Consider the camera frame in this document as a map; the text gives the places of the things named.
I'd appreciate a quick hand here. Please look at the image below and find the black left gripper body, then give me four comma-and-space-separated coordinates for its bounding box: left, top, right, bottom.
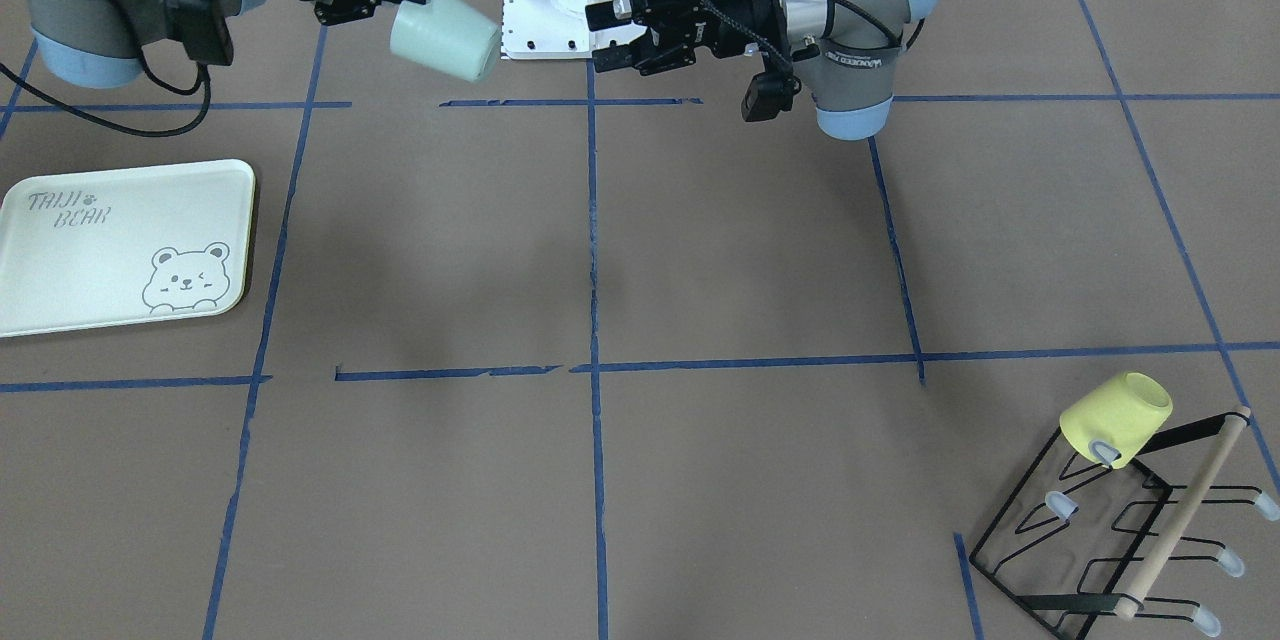
625, 0, 787, 70

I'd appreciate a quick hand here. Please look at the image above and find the pale green plastic cup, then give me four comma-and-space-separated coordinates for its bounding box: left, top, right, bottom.
389, 0, 500, 83

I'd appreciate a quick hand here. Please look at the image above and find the cream bear print tray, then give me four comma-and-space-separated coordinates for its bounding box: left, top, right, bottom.
1, 160, 257, 337

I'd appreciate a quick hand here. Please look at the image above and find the yellow plastic cup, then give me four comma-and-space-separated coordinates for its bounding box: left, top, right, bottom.
1059, 371, 1172, 470

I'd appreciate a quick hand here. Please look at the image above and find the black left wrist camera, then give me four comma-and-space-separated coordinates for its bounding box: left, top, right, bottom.
740, 70, 803, 122

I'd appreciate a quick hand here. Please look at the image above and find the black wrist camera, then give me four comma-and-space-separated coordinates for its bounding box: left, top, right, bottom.
740, 70, 803, 122
163, 0, 236, 67

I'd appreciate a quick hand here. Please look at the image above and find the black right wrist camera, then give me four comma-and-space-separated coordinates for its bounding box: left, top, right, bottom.
163, 0, 236, 67

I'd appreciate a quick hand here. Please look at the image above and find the black wire cup rack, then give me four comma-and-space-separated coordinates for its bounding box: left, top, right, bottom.
968, 406, 1277, 639

